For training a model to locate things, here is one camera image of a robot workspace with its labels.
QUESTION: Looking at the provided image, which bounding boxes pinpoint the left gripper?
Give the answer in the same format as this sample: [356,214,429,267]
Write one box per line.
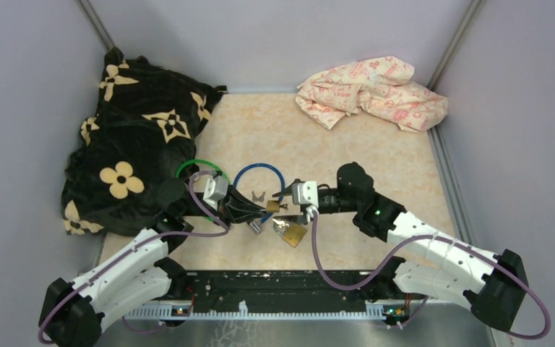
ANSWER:
[180,184,269,229]

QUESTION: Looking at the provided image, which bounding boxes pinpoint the blue lock keys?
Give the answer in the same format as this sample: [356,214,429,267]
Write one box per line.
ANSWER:
[251,192,266,202]

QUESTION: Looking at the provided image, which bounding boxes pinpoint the blue cable lock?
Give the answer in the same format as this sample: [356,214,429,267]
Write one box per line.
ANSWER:
[233,163,285,207]

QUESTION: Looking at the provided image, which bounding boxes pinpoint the small brass padlock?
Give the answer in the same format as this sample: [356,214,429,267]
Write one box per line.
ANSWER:
[265,200,281,213]

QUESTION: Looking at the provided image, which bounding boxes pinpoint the large padlock keys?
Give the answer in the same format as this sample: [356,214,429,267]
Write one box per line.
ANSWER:
[272,218,290,237]

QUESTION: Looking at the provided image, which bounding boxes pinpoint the large brass padlock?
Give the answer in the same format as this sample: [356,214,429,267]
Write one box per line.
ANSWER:
[272,215,307,247]

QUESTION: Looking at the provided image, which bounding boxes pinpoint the green cable lock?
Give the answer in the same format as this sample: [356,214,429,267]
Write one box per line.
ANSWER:
[170,159,230,230]

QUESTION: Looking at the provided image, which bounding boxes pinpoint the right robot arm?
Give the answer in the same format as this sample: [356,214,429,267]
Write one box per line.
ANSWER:
[277,162,528,332]

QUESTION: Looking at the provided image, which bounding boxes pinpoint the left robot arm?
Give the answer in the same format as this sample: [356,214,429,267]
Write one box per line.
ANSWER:
[38,176,269,346]

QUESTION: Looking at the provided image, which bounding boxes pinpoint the black floral blanket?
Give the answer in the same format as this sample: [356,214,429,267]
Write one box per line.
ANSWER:
[61,47,228,236]

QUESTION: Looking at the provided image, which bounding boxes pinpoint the crumpled printed paper bag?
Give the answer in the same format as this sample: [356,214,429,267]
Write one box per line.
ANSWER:
[295,56,449,133]

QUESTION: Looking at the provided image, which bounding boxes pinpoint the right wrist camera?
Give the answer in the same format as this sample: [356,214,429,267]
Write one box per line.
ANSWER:
[292,179,319,224]

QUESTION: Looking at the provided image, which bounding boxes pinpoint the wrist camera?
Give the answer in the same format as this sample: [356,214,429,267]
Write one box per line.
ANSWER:
[292,179,319,224]
[203,175,229,210]

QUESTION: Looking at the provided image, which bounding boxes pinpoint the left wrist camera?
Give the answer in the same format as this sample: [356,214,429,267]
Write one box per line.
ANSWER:
[203,175,229,210]

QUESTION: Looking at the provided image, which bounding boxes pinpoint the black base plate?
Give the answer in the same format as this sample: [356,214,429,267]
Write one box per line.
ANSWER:
[163,270,422,314]

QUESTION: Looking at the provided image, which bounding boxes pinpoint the aluminium frame rail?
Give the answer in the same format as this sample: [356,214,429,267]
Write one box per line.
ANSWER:
[70,270,504,321]

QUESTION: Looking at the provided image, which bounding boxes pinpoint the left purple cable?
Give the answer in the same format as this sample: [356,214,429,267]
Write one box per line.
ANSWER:
[37,170,233,346]

